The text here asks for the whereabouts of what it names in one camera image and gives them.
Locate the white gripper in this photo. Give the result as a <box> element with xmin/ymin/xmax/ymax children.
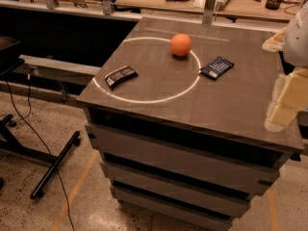
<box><xmin>262</xmin><ymin>2</ymin><xmax>308</xmax><ymax>132</ymax></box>

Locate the orange fruit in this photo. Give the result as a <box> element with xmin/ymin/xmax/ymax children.
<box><xmin>170</xmin><ymin>34</ymin><xmax>192</xmax><ymax>57</ymax></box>

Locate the black rxbar chocolate bar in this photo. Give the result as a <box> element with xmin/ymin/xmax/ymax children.
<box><xmin>105</xmin><ymin>65</ymin><xmax>139</xmax><ymax>90</ymax></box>

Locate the black cup on desk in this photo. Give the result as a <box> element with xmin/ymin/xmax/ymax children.
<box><xmin>266</xmin><ymin>0</ymin><xmax>283</xmax><ymax>11</ymax></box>

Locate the grey drawer cabinet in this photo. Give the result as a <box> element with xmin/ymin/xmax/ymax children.
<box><xmin>79</xmin><ymin>17</ymin><xmax>303</xmax><ymax>231</ymax></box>

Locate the dark chair seat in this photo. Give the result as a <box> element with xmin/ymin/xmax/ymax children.
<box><xmin>0</xmin><ymin>37</ymin><xmax>24</xmax><ymax>76</ymax></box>

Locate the metal railing frame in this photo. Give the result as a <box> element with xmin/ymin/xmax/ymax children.
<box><xmin>0</xmin><ymin>0</ymin><xmax>308</xmax><ymax>34</ymax></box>

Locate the black floor cable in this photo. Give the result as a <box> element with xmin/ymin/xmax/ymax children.
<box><xmin>4</xmin><ymin>65</ymin><xmax>76</xmax><ymax>231</ymax></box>

